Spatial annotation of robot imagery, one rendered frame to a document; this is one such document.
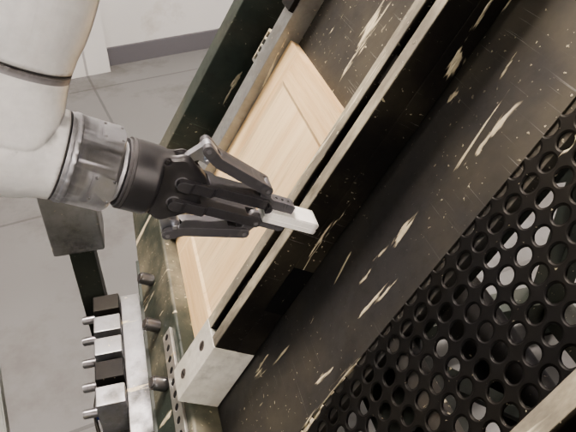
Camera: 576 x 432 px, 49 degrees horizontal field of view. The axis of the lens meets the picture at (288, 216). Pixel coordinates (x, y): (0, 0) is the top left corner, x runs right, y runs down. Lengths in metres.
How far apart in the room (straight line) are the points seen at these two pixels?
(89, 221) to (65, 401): 0.89
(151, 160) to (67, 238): 0.95
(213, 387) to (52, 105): 0.57
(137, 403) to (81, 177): 0.73
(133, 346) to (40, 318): 1.23
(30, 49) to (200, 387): 0.61
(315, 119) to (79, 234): 0.76
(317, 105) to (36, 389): 1.62
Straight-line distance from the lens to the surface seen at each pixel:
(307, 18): 1.18
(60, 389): 2.32
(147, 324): 1.22
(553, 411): 0.51
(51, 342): 2.47
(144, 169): 0.63
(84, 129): 0.62
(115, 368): 1.31
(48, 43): 0.58
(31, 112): 0.59
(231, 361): 0.98
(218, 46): 1.42
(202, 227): 0.71
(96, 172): 0.62
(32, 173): 0.61
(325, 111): 0.97
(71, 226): 1.55
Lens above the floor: 1.75
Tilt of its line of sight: 37 degrees down
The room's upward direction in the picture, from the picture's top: straight up
